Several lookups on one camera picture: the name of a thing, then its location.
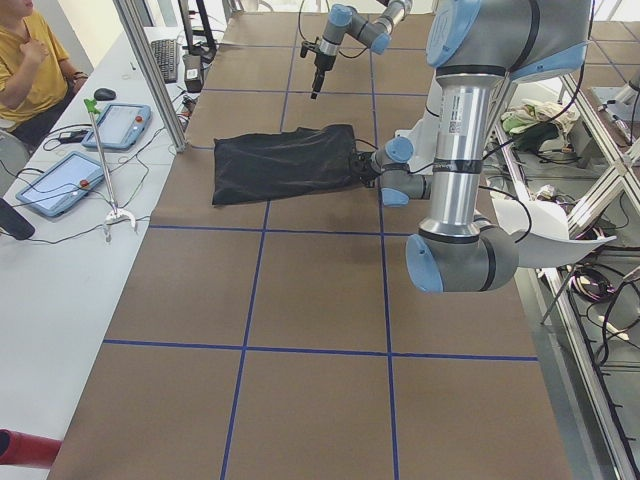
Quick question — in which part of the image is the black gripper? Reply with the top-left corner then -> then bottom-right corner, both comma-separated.
310,50 -> 336,99
349,151 -> 380,188

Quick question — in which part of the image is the black graphic t-shirt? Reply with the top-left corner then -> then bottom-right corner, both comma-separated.
212,124 -> 356,205

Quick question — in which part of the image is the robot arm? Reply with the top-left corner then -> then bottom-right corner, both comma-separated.
300,0 -> 413,99
405,1 -> 592,293

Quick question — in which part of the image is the black keyboard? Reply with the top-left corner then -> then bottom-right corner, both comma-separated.
150,39 -> 178,84

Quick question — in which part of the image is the white plastic chair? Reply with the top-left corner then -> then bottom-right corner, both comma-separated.
493,198 -> 616,268

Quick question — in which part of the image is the far blue teach pendant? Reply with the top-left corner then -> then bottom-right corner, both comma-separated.
84,99 -> 151,150

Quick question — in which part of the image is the blue teach pendant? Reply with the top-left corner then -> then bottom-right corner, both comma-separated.
84,99 -> 151,150
15,152 -> 104,218

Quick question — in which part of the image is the black computer mouse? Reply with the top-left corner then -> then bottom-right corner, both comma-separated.
94,88 -> 117,101

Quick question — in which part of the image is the metal reacher grabber tool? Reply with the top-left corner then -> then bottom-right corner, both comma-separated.
83,99 -> 137,243

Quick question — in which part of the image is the person in yellow shirt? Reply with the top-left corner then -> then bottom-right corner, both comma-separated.
1,1 -> 89,149

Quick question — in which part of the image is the near blue teach pendant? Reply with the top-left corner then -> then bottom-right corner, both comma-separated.
15,152 -> 104,218

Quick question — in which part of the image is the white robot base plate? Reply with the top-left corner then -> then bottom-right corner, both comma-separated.
395,82 -> 442,175

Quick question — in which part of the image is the aluminium frame post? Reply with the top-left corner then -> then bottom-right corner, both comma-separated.
113,0 -> 187,153

